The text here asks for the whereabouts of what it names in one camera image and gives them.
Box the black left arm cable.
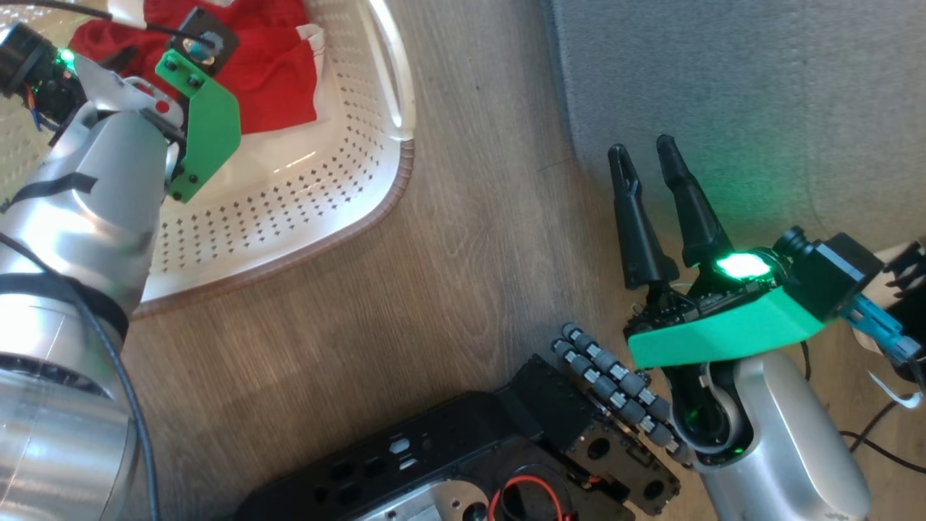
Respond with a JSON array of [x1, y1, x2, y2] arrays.
[[0, 232, 161, 521]]

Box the red wire loop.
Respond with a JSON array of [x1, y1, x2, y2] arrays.
[[488, 474, 581, 521]]

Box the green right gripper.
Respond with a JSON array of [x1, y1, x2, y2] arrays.
[[608, 135, 827, 370]]

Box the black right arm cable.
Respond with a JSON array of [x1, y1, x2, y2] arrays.
[[798, 339, 926, 476]]

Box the grey fabric sofa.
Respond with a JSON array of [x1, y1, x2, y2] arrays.
[[541, 0, 926, 294]]

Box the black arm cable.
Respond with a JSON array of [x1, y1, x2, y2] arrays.
[[798, 339, 926, 476], [0, 232, 161, 521]]

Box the white plastic laundry basket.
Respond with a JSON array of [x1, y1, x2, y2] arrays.
[[0, 0, 417, 321]]

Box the red and white cloth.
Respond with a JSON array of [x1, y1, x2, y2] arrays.
[[69, 0, 328, 136]]

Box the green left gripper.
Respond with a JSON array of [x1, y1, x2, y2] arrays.
[[155, 7, 242, 204]]

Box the roller wheel of base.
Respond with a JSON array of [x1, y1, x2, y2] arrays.
[[551, 322, 697, 470]]

